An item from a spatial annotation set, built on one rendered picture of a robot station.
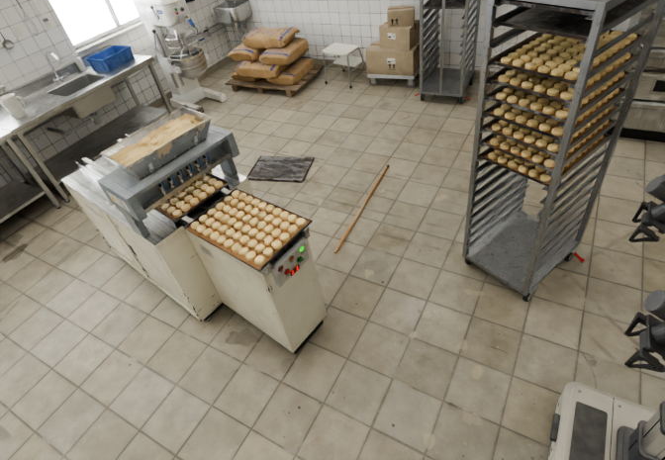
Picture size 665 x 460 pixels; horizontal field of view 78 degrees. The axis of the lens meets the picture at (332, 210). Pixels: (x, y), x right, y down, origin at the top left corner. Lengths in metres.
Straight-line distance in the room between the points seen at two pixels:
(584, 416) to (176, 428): 2.13
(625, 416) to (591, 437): 0.20
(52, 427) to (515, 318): 2.90
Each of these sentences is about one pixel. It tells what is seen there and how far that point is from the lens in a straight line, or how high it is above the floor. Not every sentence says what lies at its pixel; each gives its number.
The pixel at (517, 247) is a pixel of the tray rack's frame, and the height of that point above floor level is 0.15.
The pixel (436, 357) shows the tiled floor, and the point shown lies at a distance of 2.69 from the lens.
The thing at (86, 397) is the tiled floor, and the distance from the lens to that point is 3.24.
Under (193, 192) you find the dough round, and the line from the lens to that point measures 2.64.
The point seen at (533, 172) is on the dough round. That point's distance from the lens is 2.37.
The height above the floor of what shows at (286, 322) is 0.39.
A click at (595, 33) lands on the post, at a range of 1.93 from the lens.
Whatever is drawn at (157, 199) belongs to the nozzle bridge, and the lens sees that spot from 2.48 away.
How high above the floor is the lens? 2.35
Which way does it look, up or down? 41 degrees down
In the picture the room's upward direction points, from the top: 11 degrees counter-clockwise
